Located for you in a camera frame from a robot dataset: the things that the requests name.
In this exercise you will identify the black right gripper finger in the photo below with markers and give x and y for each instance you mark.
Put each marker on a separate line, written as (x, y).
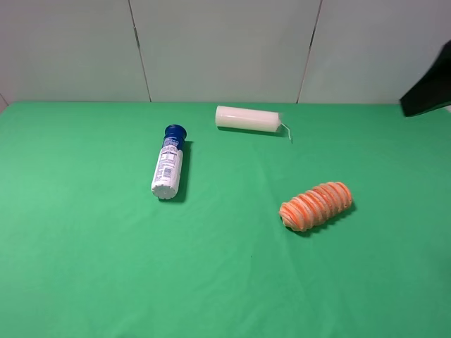
(432, 91)

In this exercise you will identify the orange white spiral foam roll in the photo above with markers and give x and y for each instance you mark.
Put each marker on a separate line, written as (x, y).
(315, 206)

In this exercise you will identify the white pillar candle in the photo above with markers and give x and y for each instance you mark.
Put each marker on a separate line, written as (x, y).
(232, 118)

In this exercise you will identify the white bottle with blue cap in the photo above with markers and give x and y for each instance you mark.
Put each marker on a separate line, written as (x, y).
(167, 173)

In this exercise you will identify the green table cloth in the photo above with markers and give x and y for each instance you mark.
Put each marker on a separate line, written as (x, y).
(87, 250)

